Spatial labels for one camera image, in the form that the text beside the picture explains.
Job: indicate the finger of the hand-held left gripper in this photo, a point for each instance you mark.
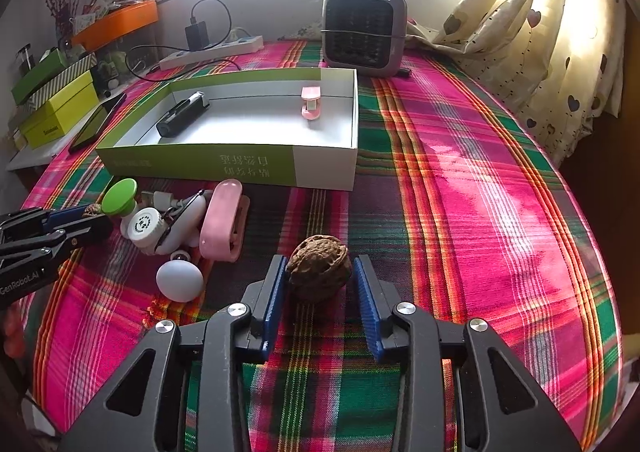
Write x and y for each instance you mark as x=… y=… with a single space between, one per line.
x=92 y=231
x=66 y=216

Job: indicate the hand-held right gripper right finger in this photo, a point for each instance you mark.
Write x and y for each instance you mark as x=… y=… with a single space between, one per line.
x=367 y=314

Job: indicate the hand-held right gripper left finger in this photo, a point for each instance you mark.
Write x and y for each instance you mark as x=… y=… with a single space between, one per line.
x=275 y=304

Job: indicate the brown walnut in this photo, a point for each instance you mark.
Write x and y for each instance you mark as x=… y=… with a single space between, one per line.
x=92 y=210
x=316 y=268

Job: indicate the green mushroom-shaped massager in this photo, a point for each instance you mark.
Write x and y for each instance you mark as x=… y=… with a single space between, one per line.
x=120 y=197

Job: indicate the white round jar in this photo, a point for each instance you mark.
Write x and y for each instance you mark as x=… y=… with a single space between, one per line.
x=144 y=228

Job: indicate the white mushroom-shaped massager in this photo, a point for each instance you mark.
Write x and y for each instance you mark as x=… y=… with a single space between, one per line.
x=179 y=282

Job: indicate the green and white cardboard box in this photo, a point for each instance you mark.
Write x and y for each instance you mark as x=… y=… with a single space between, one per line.
x=260 y=162

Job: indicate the black smartphone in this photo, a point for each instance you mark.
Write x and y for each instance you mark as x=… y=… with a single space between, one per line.
x=92 y=124

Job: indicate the white roller massager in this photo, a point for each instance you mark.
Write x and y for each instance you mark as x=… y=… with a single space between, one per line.
x=189 y=223

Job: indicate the yellow-green box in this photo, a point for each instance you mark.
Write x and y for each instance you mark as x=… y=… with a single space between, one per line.
x=57 y=114

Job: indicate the large pink clip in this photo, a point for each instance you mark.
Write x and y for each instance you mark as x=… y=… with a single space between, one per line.
x=220 y=218

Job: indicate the striped box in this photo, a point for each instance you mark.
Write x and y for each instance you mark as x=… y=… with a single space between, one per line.
x=65 y=77

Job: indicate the dark green box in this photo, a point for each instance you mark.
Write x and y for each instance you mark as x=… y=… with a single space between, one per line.
x=35 y=77

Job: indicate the black electric shaver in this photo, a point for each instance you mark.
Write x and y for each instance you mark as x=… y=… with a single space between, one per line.
x=182 y=114

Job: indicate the plaid blanket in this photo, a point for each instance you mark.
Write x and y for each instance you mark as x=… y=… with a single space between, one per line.
x=475 y=182

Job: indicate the orange tray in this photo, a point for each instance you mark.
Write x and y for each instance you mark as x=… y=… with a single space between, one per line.
x=117 y=24

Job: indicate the small pink clip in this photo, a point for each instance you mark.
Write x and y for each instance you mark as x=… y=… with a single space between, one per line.
x=310 y=104

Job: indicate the white power strip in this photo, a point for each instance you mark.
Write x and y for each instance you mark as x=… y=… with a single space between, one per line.
x=210 y=54

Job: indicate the black charger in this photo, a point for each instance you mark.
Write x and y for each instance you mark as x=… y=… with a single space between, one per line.
x=196 y=34

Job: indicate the small black plug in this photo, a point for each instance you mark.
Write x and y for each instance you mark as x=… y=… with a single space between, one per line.
x=403 y=73

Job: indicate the grey fan heater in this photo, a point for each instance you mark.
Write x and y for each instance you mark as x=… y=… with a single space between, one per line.
x=362 y=29

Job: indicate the cream heart-print curtain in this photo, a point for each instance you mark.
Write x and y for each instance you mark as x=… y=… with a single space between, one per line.
x=575 y=32

